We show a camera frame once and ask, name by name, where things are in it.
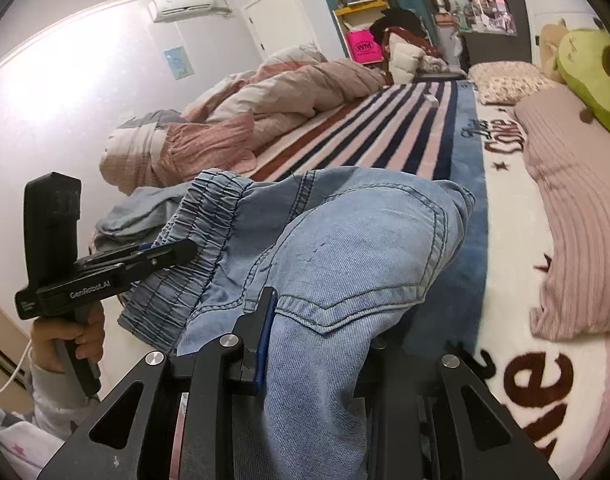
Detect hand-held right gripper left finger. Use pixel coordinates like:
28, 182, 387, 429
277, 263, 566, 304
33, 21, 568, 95
35, 287, 278, 480

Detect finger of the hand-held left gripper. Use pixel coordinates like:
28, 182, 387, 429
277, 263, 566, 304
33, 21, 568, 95
112, 238, 198, 278
75, 242, 154, 272

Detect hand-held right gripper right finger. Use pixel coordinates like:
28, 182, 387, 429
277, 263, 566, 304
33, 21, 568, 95
355, 340, 560, 480

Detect light blue denim pants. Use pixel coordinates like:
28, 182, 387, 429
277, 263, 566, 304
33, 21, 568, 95
92, 167, 476, 480

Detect person's left forearm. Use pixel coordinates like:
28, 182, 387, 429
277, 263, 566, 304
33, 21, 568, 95
28, 355, 107, 437

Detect person's left hand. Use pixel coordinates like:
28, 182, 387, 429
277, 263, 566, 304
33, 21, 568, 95
30, 305, 106, 376

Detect pink crinkled pillow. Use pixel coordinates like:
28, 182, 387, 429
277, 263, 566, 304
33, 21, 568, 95
150, 112, 258, 187

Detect person's star print clothing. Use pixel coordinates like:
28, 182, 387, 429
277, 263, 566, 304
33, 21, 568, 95
0, 400, 52, 480

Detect beige and pink duvet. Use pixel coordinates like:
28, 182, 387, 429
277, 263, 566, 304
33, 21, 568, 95
99, 44, 386, 196

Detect white air conditioner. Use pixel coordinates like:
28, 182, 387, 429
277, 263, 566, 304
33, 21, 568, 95
148, 0, 234, 24

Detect white door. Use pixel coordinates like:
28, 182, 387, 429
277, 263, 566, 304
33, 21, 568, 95
241, 0, 319, 62

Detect striped printed blanket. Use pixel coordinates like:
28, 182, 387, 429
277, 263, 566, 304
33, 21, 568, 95
245, 77, 610, 480

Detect beige ribbed pillow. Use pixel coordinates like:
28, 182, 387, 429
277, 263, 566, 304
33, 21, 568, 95
512, 85, 610, 337

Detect pink bag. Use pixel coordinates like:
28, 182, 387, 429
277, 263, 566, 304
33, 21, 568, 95
346, 30, 384, 65

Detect yellow shelf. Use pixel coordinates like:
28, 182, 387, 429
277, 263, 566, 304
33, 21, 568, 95
333, 0, 391, 64

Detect pile of clothes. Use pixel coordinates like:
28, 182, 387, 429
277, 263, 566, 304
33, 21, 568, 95
370, 7, 451, 84

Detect floral pillow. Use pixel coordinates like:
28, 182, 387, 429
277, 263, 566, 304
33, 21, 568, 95
467, 61, 558, 106

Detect dark grey desk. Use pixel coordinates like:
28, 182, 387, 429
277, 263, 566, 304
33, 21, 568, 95
457, 27, 534, 69

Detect green avocado plush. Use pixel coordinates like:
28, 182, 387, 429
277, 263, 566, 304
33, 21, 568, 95
557, 27, 610, 129

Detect tan dog plush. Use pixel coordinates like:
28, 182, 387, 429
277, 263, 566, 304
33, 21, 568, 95
537, 17, 572, 83

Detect pink toy dollhouse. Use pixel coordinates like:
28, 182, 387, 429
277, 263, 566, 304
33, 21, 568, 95
467, 0, 518, 36

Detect white cable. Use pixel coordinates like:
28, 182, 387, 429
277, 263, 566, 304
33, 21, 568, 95
0, 340, 34, 402

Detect small blue wall poster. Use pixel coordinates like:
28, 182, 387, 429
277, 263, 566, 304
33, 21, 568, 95
164, 46, 194, 80

